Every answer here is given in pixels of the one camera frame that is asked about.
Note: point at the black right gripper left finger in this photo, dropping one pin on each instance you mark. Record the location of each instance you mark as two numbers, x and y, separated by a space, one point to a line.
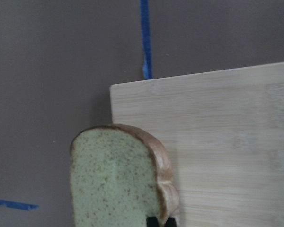
151 222

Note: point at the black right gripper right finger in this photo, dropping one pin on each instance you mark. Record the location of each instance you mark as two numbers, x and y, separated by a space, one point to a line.
171 222

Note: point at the bread slice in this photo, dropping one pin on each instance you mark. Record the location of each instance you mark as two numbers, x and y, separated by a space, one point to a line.
121 176

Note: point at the wooden cutting board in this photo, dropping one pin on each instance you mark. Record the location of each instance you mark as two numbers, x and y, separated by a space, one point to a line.
224 132

